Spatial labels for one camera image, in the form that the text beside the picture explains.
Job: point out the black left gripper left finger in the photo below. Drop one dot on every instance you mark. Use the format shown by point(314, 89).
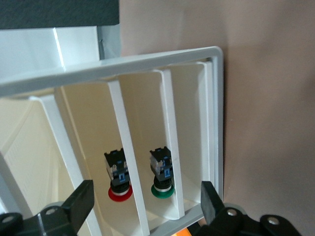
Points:
point(49, 221)

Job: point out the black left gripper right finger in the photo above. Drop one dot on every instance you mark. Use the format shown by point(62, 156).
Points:
point(221, 218)

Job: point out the red mushroom push button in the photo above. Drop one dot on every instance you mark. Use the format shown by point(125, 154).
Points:
point(118, 169)

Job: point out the green mushroom push button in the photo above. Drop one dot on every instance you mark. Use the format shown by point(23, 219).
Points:
point(161, 169)

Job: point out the white drawer cabinet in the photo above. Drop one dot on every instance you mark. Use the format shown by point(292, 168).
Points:
point(147, 60)

